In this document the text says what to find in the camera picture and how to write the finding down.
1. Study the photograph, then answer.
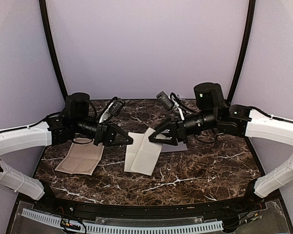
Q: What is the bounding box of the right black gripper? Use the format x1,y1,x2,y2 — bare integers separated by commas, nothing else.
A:
148,109,219,146

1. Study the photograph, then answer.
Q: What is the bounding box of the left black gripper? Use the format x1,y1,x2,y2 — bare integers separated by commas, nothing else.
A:
73,117,134,147

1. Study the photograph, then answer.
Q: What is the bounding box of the grey envelope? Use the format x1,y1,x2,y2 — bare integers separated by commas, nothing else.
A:
161,142,188,153

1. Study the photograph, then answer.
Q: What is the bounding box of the white letter paper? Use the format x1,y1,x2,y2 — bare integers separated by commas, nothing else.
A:
124,128,163,176

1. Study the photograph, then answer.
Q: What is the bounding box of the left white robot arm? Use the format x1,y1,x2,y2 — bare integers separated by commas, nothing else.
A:
0,93,133,213

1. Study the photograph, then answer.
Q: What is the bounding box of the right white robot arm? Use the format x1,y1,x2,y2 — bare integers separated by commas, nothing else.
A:
148,82,293,212

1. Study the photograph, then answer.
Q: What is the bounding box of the beige decorated letter sheet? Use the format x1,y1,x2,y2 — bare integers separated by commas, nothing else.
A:
55,138,104,176

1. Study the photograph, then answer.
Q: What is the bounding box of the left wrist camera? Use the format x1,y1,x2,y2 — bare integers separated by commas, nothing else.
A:
108,98,125,116

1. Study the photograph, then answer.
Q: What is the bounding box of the black front rail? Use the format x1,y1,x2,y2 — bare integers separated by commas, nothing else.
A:
32,197,260,220

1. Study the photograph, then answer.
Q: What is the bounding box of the white slotted cable duct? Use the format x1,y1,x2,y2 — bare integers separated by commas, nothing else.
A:
21,208,224,234

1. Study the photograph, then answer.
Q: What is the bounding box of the left black frame post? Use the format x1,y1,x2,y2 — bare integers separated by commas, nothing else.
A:
39,0,68,99

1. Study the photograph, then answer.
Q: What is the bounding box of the black frame post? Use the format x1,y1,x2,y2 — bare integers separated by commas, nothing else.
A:
39,0,68,99
227,0,256,103

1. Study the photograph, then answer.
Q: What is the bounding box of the right black frame post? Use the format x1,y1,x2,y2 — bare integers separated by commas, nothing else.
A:
227,0,256,103

